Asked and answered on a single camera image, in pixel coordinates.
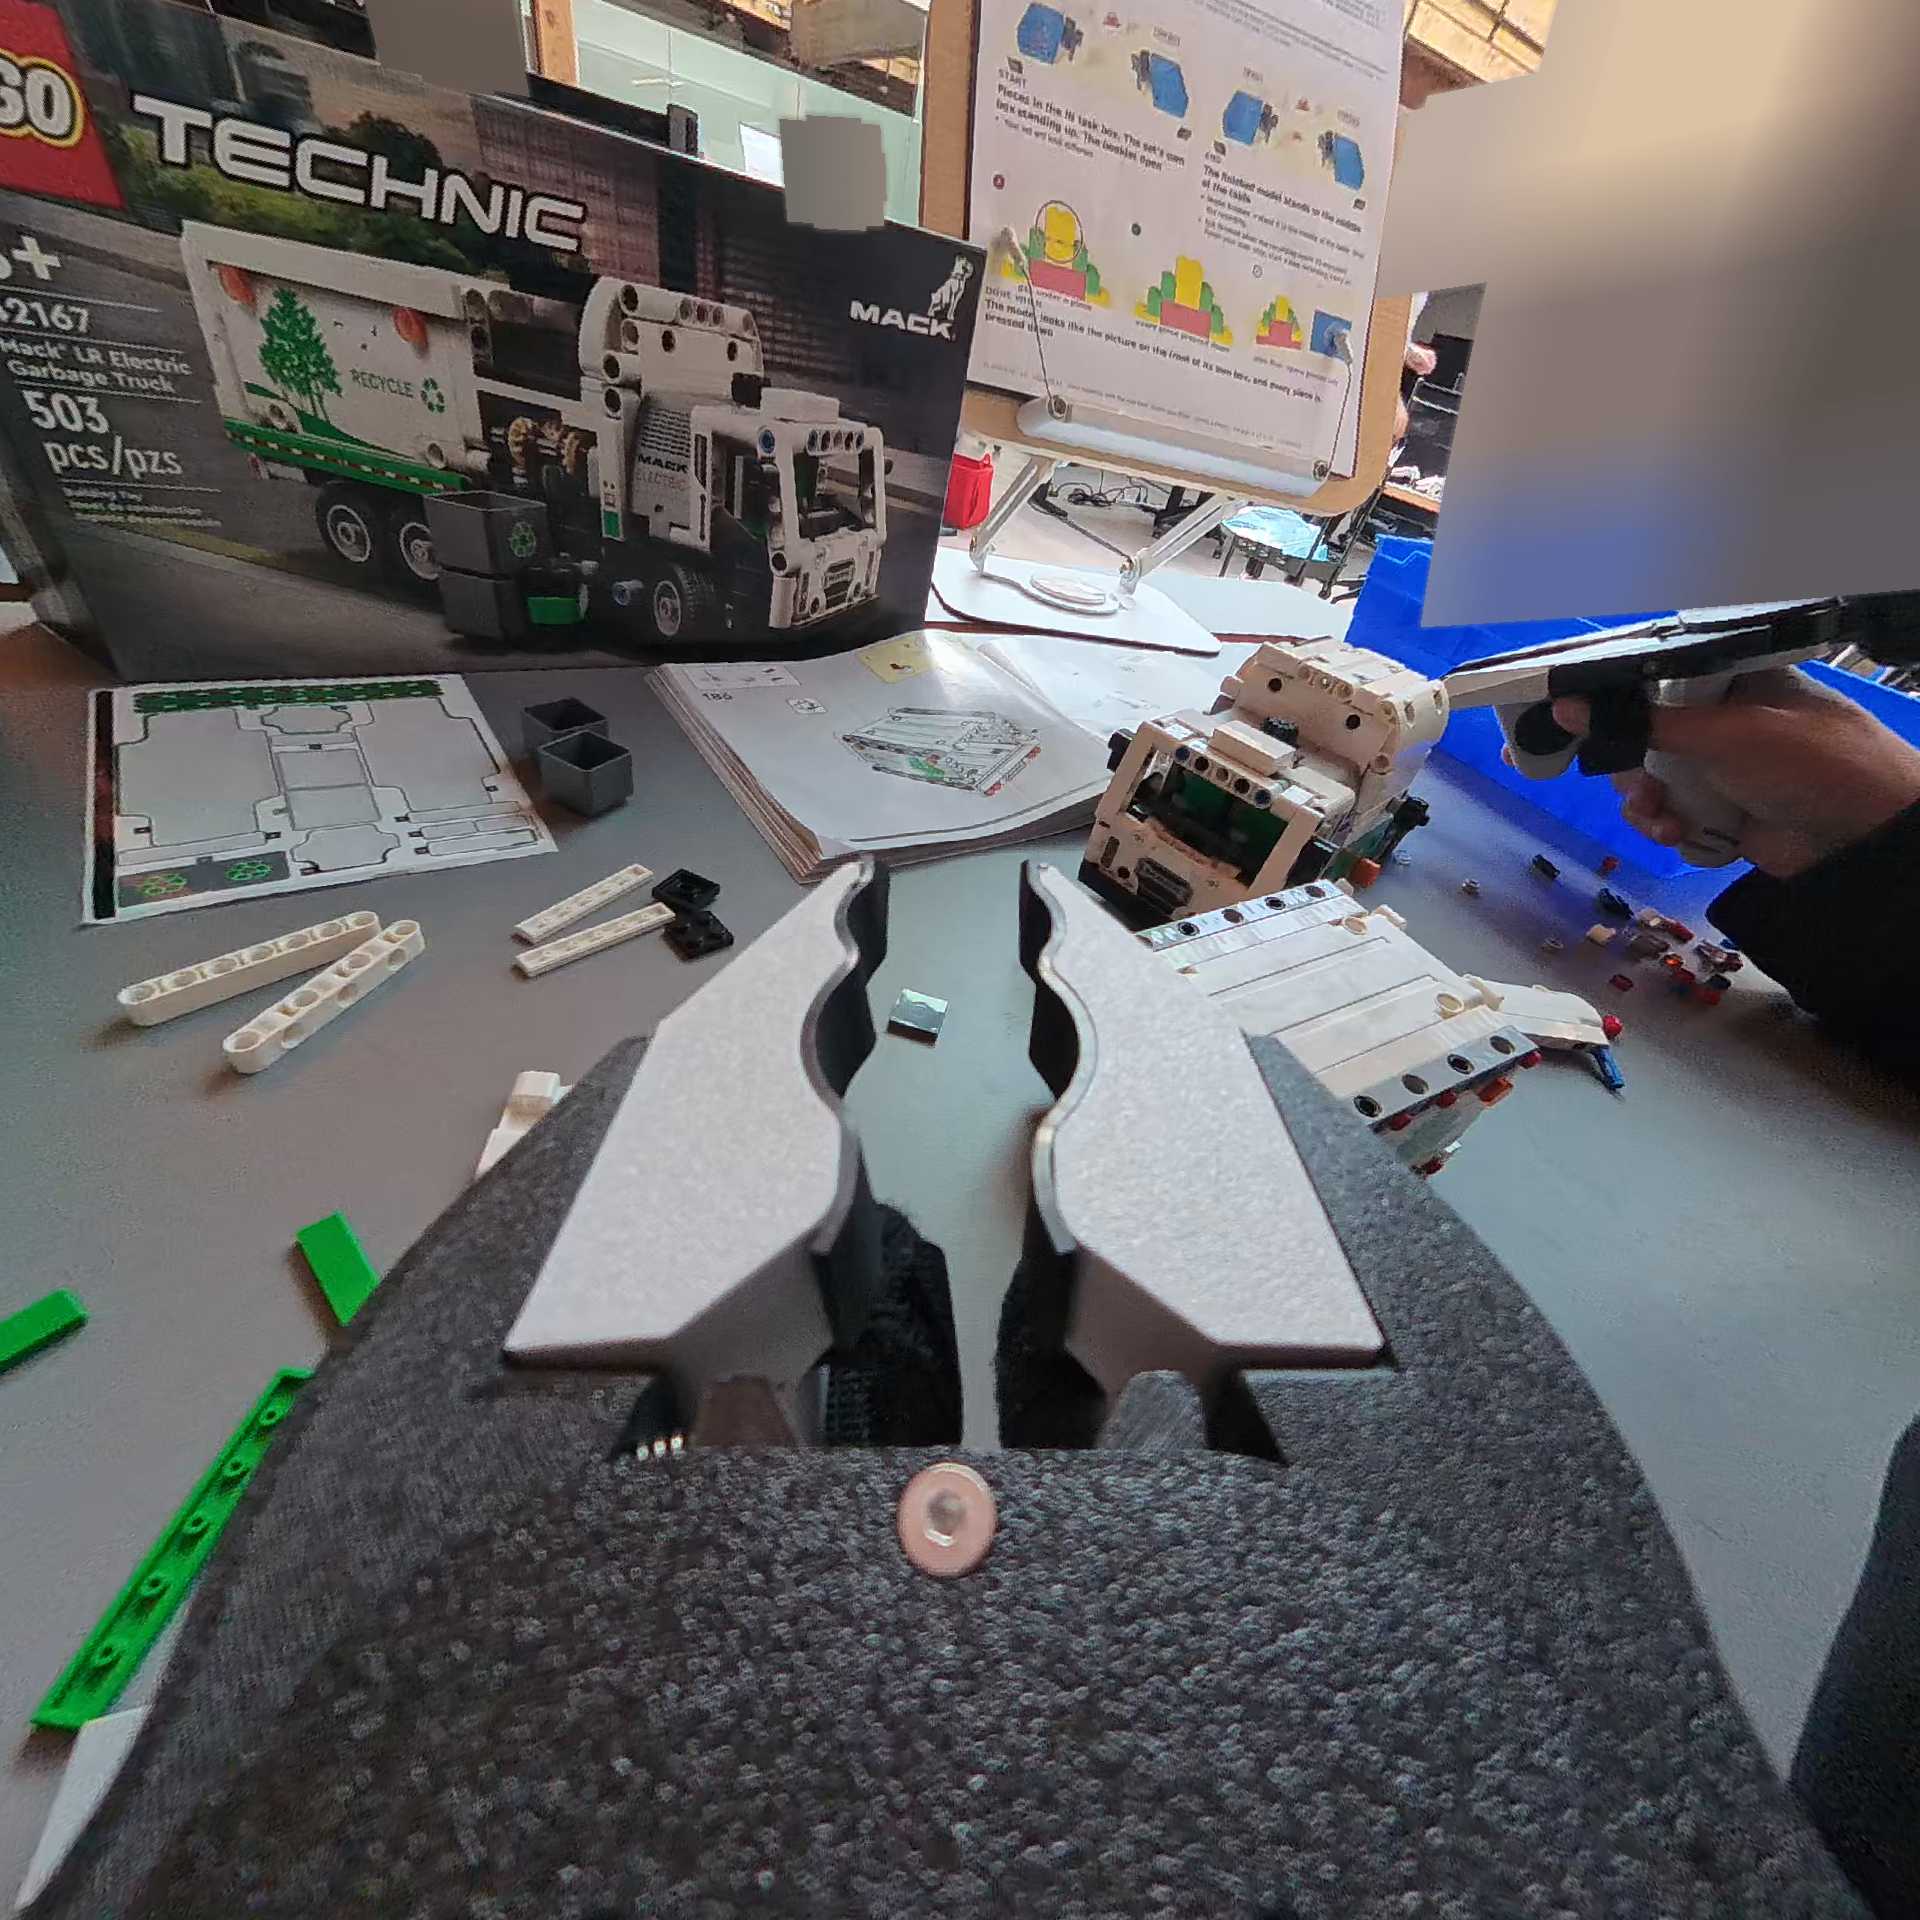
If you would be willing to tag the small grey lego tile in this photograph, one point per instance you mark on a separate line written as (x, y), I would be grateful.
(918, 1012)

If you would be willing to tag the task sheet board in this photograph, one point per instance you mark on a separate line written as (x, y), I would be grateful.
(1201, 224)

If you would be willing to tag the lego truck chassis with cab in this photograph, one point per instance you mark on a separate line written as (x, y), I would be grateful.
(1184, 855)

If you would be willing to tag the small grey lego bin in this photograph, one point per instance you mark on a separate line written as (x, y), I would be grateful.
(564, 720)
(588, 780)

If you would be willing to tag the small black lego plate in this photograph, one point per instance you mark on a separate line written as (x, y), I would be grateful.
(698, 935)
(686, 890)

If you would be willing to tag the lego sticker sheet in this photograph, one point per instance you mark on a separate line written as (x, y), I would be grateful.
(301, 780)

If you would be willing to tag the green lego tile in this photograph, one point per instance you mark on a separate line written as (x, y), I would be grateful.
(37, 1328)
(340, 1267)

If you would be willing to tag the scatter of coloured round studs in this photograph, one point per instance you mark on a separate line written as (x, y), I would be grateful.
(1613, 902)

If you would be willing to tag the long green lego plate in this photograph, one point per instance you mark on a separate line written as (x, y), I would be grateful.
(165, 1559)

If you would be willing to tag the person's right hand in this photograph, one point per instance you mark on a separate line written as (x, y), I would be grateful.
(1800, 780)

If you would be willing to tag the lego instruction booklet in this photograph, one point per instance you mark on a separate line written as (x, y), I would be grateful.
(901, 751)

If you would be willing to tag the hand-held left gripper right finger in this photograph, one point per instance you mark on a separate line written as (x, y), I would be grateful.
(1184, 1185)

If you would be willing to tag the red cup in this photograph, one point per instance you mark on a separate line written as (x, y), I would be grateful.
(970, 487)

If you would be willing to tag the white lego garbage container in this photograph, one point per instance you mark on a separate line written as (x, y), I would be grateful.
(1349, 975)

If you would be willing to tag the person's right forearm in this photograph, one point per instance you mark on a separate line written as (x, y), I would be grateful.
(1829, 961)

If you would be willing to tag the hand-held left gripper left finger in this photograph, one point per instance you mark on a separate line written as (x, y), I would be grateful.
(704, 1185)

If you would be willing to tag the long white lego tile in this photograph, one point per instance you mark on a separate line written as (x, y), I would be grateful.
(596, 940)
(586, 903)

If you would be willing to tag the lego set box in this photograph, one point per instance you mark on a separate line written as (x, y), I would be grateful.
(301, 450)

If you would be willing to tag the white board stand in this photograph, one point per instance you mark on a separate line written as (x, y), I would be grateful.
(1020, 600)

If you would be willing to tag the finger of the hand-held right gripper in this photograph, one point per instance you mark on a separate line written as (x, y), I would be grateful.
(1576, 668)

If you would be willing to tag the blue plastic bin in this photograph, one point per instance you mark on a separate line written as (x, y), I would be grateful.
(1516, 818)

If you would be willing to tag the small white lego piece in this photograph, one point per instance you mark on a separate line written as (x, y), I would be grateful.
(524, 1096)

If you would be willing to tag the white lego panel piece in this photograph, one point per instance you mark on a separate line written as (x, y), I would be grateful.
(77, 1800)

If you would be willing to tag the white lego beam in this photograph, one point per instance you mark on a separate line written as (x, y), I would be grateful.
(248, 967)
(324, 996)

